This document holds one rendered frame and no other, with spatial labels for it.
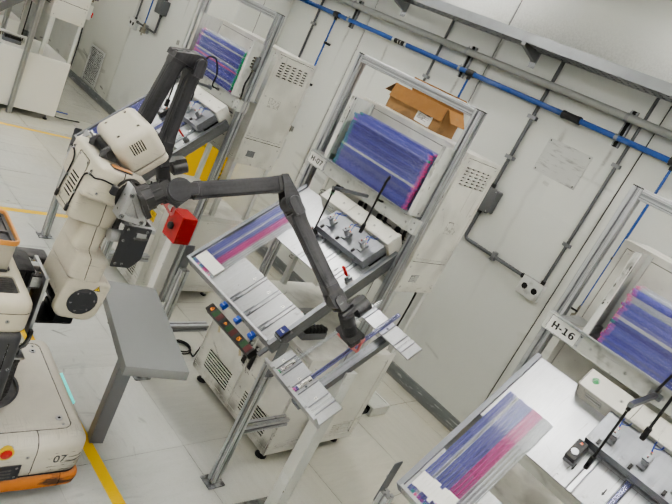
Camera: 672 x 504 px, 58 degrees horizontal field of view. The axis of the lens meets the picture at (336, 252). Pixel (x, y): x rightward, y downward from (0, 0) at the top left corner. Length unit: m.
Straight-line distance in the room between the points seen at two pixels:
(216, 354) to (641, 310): 2.03
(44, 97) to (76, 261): 4.70
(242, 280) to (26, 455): 1.07
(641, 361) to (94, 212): 1.85
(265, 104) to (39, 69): 3.37
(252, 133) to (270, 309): 1.49
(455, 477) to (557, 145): 2.45
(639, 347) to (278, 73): 2.51
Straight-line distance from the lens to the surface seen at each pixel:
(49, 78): 6.76
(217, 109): 3.64
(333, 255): 2.75
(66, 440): 2.43
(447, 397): 4.27
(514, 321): 4.01
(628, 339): 2.22
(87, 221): 2.16
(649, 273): 2.40
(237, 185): 2.05
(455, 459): 2.16
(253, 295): 2.67
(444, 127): 3.09
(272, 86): 3.75
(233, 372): 3.15
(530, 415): 2.25
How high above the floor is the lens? 1.85
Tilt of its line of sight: 16 degrees down
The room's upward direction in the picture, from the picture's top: 27 degrees clockwise
